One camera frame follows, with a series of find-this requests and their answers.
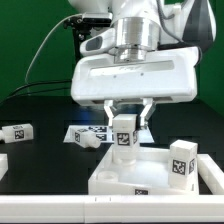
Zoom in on white marker base plate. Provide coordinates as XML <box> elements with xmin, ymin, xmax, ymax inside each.
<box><xmin>64</xmin><ymin>125</ymin><xmax>154</xmax><ymax>143</ymax></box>

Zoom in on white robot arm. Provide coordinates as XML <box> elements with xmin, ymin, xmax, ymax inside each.
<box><xmin>68</xmin><ymin>0</ymin><xmax>216</xmax><ymax>127</ymax></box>

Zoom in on white right obstacle rail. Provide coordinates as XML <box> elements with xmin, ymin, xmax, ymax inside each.
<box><xmin>197</xmin><ymin>154</ymin><xmax>224</xmax><ymax>195</ymax></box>

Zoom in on grey cable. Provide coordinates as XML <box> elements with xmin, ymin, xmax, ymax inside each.
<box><xmin>24</xmin><ymin>14</ymin><xmax>78</xmax><ymax>94</ymax></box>

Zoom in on white square table top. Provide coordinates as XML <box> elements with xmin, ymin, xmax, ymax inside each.
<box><xmin>88</xmin><ymin>147</ymin><xmax>199</xmax><ymax>195</ymax></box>

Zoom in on white obstacle rail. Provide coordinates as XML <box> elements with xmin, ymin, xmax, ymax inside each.
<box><xmin>0</xmin><ymin>195</ymin><xmax>224</xmax><ymax>223</ymax></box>
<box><xmin>197</xmin><ymin>154</ymin><xmax>224</xmax><ymax>195</ymax></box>

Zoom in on black cables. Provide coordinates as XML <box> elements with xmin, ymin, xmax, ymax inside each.
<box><xmin>0</xmin><ymin>79</ymin><xmax>74</xmax><ymax>107</ymax></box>

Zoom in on black camera stand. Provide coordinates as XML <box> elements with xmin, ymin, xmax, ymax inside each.
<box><xmin>63</xmin><ymin>13</ymin><xmax>114</xmax><ymax>68</ymax></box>

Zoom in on white front obstacle rail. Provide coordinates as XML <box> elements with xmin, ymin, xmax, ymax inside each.
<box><xmin>0</xmin><ymin>195</ymin><xmax>224</xmax><ymax>223</ymax></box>

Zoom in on white left obstacle block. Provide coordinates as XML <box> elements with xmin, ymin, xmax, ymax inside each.
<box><xmin>0</xmin><ymin>154</ymin><xmax>8</xmax><ymax>181</ymax></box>

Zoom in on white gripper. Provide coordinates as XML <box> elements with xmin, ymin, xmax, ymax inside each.
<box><xmin>71</xmin><ymin>47</ymin><xmax>199</xmax><ymax>129</ymax></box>

